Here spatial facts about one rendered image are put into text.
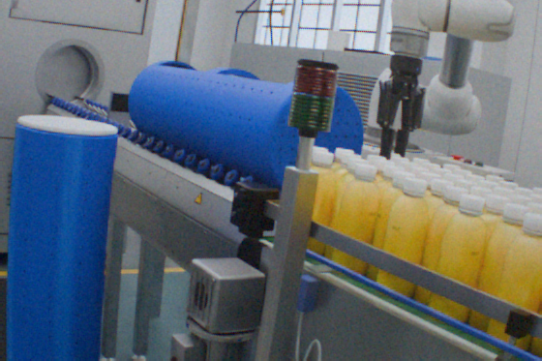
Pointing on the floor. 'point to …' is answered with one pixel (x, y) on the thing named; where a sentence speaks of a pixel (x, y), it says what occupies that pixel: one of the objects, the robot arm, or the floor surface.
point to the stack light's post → (286, 263)
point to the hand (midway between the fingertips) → (393, 144)
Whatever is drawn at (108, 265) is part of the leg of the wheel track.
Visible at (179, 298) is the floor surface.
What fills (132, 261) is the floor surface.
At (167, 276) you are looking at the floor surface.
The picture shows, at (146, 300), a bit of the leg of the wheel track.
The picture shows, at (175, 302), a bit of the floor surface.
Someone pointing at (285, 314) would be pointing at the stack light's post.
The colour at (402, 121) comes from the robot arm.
